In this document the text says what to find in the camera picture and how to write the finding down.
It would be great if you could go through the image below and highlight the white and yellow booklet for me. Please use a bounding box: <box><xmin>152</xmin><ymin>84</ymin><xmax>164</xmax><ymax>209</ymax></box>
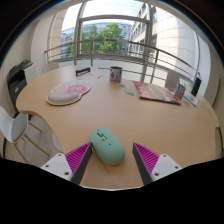
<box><xmin>183</xmin><ymin>92</ymin><xmax>200</xmax><ymax>107</ymax></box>

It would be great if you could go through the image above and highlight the white table pedestal base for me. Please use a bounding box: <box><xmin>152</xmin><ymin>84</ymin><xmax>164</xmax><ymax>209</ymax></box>
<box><xmin>51</xmin><ymin>132</ymin><xmax>65</xmax><ymax>154</ymax></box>

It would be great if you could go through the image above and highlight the red and white printed mug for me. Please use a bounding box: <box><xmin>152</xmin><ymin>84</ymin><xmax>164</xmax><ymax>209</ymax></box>
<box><xmin>109</xmin><ymin>65</ymin><xmax>123</xmax><ymax>84</ymax></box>

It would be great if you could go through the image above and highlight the mint green computer mouse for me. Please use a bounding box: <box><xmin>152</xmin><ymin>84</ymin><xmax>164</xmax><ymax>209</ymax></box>
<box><xmin>88</xmin><ymin>127</ymin><xmax>126</xmax><ymax>166</ymax></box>

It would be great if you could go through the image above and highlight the black upright speaker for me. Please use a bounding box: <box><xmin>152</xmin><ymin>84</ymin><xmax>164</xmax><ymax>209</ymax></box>
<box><xmin>190</xmin><ymin>76</ymin><xmax>202</xmax><ymax>98</ymax></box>

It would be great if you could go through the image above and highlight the red and black magazine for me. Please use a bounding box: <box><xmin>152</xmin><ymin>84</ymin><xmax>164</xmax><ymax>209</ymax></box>
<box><xmin>133</xmin><ymin>80</ymin><xmax>182</xmax><ymax>106</ymax></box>

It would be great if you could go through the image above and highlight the black and white office printer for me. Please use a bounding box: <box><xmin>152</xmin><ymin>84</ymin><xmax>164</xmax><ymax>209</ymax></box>
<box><xmin>6</xmin><ymin>59</ymin><xmax>36</xmax><ymax>116</ymax></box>

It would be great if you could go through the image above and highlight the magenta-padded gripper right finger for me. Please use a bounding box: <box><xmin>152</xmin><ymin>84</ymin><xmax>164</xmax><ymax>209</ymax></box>
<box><xmin>132</xmin><ymin>142</ymin><xmax>184</xmax><ymax>186</ymax></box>

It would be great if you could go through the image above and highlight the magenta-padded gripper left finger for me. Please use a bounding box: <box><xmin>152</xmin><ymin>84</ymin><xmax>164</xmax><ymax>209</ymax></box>
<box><xmin>39</xmin><ymin>142</ymin><xmax>93</xmax><ymax>185</ymax></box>

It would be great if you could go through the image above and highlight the white chair with wooden legs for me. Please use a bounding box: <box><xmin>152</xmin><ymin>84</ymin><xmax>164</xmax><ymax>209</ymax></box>
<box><xmin>40</xmin><ymin>61</ymin><xmax>60</xmax><ymax>75</ymax></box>
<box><xmin>164</xmin><ymin>69</ymin><xmax>181</xmax><ymax>91</ymax></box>
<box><xmin>0</xmin><ymin>105</ymin><xmax>51</xmax><ymax>164</ymax></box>

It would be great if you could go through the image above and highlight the yellow and green sticker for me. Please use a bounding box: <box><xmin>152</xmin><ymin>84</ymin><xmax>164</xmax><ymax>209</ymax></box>
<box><xmin>123</xmin><ymin>89</ymin><xmax>136</xmax><ymax>97</ymax></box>

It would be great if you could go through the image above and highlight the black whiteboard eraser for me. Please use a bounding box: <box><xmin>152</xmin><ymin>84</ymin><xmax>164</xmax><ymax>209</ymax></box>
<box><xmin>75</xmin><ymin>66</ymin><xmax>91</xmax><ymax>75</ymax></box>

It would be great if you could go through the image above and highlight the pink and white mouse pad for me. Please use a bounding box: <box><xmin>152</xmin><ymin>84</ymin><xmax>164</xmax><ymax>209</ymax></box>
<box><xmin>45</xmin><ymin>79</ymin><xmax>92</xmax><ymax>107</ymax></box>

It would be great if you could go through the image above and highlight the metal balcony railing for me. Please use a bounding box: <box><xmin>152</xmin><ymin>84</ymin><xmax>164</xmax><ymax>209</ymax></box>
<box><xmin>44</xmin><ymin>38</ymin><xmax>203</xmax><ymax>84</ymax></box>

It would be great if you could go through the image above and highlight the small printed card box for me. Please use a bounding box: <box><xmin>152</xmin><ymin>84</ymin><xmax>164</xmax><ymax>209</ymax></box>
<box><xmin>173</xmin><ymin>82</ymin><xmax>187</xmax><ymax>101</ymax></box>

